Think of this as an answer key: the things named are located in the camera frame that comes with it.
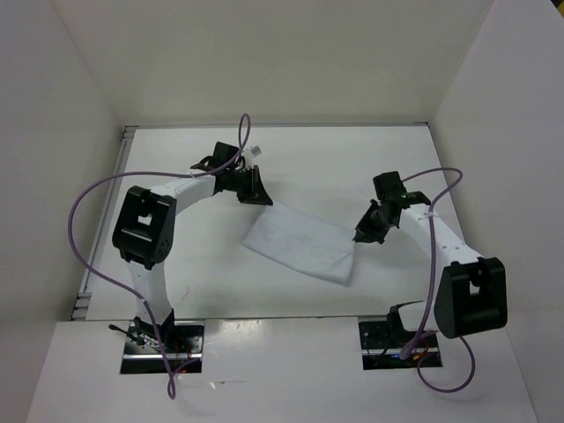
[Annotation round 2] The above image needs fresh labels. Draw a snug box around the purple cable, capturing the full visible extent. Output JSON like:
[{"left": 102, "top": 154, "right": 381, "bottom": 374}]
[
  {"left": 68, "top": 113, "right": 255, "bottom": 400},
  {"left": 400, "top": 167, "right": 477, "bottom": 392}
]

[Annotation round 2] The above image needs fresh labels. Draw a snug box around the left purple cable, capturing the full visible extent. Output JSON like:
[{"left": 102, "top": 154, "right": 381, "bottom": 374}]
[{"left": 68, "top": 113, "right": 255, "bottom": 400}]

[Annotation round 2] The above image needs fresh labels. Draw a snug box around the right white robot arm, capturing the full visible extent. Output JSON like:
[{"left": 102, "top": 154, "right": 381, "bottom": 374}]
[{"left": 353, "top": 171, "right": 508, "bottom": 355}]

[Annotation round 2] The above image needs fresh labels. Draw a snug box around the white skirt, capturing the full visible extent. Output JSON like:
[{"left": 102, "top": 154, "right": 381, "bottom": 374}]
[{"left": 242, "top": 202, "right": 354, "bottom": 285}]

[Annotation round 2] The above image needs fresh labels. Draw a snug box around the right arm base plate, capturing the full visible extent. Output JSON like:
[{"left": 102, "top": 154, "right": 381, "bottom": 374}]
[{"left": 358, "top": 316, "right": 442, "bottom": 371}]

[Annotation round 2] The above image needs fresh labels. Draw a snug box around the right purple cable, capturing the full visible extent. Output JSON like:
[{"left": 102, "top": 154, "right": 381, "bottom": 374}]
[{"left": 400, "top": 167, "right": 477, "bottom": 392}]

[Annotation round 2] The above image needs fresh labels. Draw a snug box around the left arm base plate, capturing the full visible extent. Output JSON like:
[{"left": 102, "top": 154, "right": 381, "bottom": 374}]
[{"left": 120, "top": 321, "right": 204, "bottom": 375}]

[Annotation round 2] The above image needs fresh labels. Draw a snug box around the aluminium table frame rail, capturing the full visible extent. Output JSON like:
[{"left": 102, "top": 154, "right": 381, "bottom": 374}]
[{"left": 70, "top": 125, "right": 137, "bottom": 322}]

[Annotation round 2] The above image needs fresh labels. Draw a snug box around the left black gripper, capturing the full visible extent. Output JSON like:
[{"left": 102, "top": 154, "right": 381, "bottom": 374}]
[{"left": 225, "top": 165, "right": 271, "bottom": 205}]

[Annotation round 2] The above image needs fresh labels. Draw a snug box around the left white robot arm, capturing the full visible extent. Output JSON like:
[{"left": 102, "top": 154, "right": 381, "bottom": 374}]
[{"left": 112, "top": 142, "right": 273, "bottom": 353}]

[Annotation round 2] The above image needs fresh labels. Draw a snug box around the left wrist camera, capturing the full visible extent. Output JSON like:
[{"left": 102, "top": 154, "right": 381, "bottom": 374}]
[{"left": 244, "top": 146, "right": 262, "bottom": 161}]

